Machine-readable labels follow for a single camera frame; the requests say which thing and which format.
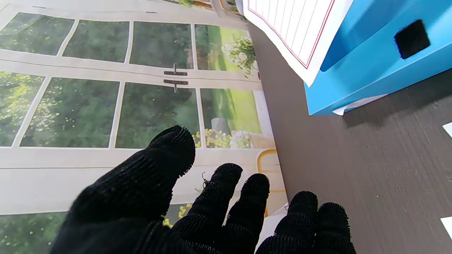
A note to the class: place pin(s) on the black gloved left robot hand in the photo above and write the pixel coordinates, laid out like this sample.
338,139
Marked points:
134,197

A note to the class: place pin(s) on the white peeled label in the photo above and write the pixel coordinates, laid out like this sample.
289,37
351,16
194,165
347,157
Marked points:
353,106

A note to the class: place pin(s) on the blue plastic file box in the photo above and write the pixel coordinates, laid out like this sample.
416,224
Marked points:
374,67

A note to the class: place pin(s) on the printed garden window backdrop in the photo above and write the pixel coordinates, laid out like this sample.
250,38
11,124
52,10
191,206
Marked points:
88,106

